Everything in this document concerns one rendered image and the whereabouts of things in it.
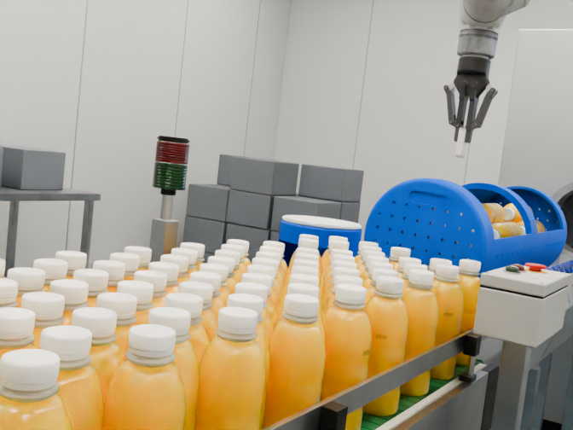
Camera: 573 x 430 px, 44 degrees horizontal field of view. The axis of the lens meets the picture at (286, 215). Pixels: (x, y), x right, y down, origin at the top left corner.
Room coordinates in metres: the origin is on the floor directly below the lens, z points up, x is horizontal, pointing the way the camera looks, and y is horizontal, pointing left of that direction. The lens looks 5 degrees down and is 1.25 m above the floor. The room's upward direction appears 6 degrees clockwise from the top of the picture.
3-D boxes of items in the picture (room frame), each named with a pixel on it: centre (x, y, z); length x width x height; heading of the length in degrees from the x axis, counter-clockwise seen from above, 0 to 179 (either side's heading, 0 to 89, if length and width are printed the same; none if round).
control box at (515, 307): (1.16, -0.41, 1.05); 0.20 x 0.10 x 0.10; 148
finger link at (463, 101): (1.71, -0.39, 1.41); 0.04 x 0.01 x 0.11; 148
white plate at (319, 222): (2.43, -0.12, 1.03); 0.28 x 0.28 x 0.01
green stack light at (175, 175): (1.36, 0.23, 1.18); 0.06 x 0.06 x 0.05
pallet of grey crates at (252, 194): (5.71, 0.11, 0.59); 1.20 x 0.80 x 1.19; 62
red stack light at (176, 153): (1.36, 0.23, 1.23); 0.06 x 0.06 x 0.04
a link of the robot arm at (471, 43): (1.70, -0.41, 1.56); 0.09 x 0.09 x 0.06
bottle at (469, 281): (1.30, -0.35, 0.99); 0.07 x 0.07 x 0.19
